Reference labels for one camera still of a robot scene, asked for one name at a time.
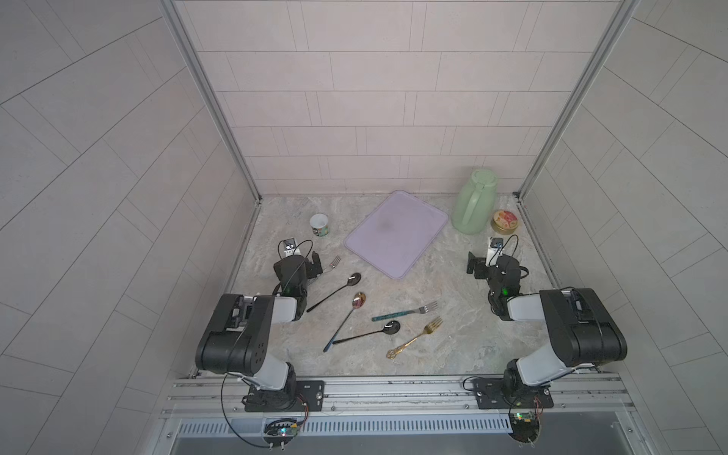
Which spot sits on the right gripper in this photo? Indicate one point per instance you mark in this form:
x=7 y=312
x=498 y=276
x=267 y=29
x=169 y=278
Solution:
x=475 y=264

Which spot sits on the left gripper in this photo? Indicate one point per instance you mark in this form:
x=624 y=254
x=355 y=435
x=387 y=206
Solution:
x=313 y=264

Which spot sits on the rainbow iridescent spoon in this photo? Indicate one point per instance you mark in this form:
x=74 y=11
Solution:
x=358 y=301

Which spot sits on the teal handled fork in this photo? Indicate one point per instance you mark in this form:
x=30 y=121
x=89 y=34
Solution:
x=425 y=309

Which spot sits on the lilac plastic tray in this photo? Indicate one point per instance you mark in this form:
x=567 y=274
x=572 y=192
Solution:
x=396 y=234

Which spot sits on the black glossy spoon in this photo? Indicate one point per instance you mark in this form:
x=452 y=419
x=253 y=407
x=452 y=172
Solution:
x=390 y=328

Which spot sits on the gold ornate fork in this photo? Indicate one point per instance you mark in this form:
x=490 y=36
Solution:
x=429 y=329

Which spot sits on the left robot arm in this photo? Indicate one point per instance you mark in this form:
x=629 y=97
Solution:
x=235 y=341

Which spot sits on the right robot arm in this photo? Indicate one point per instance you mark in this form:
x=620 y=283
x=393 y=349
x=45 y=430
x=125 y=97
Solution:
x=582 y=335

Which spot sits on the dark grey spoon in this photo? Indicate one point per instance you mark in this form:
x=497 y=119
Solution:
x=352 y=280

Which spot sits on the small white paper cup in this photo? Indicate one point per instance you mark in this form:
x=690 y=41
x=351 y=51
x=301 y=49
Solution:
x=319 y=224

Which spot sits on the round yellow tin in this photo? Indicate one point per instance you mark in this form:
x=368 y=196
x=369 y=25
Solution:
x=504 y=222

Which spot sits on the green plastic jug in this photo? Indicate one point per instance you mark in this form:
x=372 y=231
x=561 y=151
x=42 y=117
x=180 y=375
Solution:
x=475 y=202

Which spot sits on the left circuit board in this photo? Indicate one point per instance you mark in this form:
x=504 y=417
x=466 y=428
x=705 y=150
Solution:
x=279 y=433

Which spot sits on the circuit board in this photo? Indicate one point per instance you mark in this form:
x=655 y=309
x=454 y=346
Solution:
x=279 y=433
x=525 y=427

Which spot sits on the right circuit board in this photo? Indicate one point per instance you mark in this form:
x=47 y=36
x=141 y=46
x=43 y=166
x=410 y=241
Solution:
x=525 y=427

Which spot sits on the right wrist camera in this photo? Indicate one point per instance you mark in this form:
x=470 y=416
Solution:
x=494 y=250

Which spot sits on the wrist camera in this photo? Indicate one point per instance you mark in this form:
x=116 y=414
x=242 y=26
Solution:
x=291 y=247
x=494 y=250

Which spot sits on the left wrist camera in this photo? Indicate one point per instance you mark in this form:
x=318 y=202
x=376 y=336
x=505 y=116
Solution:
x=291 y=247

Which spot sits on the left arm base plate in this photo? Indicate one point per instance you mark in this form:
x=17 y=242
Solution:
x=306 y=395

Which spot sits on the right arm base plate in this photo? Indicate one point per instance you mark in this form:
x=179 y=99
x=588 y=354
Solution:
x=508 y=393

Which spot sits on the aluminium front rail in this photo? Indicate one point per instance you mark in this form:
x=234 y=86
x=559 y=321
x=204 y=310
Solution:
x=422 y=394

